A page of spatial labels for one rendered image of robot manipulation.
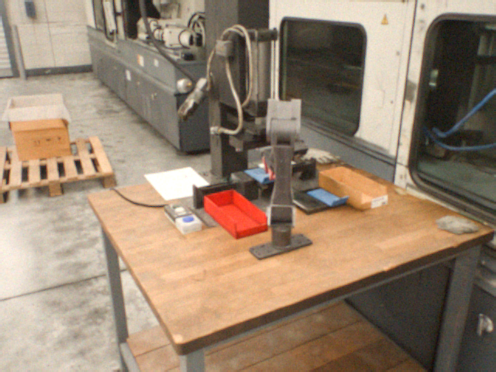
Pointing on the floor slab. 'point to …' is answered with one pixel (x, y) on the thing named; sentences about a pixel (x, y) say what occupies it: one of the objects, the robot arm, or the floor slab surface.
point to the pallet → (56, 168)
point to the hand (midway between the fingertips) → (270, 175)
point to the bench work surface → (277, 285)
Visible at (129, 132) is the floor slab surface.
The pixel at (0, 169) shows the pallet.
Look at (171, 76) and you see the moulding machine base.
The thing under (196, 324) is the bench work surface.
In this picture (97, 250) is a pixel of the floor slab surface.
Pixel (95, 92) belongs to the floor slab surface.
